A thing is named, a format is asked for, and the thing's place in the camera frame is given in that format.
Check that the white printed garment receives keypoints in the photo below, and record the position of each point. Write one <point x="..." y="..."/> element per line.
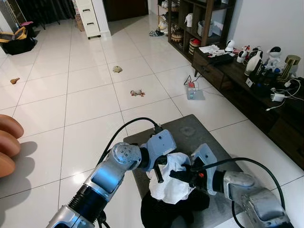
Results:
<point x="171" y="190"/>

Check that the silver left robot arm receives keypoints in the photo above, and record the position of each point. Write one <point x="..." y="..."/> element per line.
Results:
<point x="109" y="173"/>

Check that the person's bare hand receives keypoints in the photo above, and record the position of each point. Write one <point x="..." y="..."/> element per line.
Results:
<point x="7" y="142"/>

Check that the black garment with blue label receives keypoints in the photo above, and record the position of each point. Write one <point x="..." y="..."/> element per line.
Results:
<point x="161" y="213"/>

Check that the dark grey ottoman bench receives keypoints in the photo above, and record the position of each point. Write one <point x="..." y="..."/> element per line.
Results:
<point x="190" y="130"/>

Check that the red white floor toy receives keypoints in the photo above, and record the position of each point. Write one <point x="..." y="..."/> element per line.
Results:
<point x="137" y="92"/>

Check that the dark wooden low console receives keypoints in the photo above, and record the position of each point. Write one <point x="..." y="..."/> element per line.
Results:
<point x="266" y="123"/>

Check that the beige floor toy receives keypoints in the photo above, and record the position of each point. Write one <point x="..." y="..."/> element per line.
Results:
<point x="117" y="69"/>

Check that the white charger adapter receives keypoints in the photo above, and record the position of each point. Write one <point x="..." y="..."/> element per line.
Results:
<point x="278" y="97"/>

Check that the red white woven basket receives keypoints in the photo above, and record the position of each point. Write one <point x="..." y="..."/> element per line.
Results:
<point x="194" y="46"/>

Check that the white paper sheets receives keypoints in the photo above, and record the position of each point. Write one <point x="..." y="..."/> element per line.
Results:
<point x="209" y="49"/>

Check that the white egg-shaped robot toy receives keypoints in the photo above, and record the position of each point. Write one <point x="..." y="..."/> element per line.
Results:
<point x="254" y="64"/>

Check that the pair of slippers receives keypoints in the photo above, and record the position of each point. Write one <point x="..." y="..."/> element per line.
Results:
<point x="156" y="33"/>

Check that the white black-faced robot figure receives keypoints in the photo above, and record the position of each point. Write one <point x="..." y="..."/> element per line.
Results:
<point x="274" y="54"/>

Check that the gold table lamp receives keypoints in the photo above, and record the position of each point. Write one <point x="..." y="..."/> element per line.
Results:
<point x="292" y="59"/>

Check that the white drawer cabinet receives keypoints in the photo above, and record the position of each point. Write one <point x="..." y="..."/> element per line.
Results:
<point x="90" y="21"/>

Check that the dark wooden bookshelf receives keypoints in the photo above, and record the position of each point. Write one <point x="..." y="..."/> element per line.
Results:
<point x="223" y="19"/>

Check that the brown floor toy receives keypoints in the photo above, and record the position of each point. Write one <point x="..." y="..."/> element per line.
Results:
<point x="14" y="80"/>

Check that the black yellow bag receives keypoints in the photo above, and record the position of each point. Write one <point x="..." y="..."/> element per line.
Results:
<point x="19" y="45"/>

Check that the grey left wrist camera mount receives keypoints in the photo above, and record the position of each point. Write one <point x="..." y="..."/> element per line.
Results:
<point x="159" y="145"/>

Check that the small white round camera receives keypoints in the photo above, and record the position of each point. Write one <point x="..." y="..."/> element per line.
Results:
<point x="230" y="45"/>

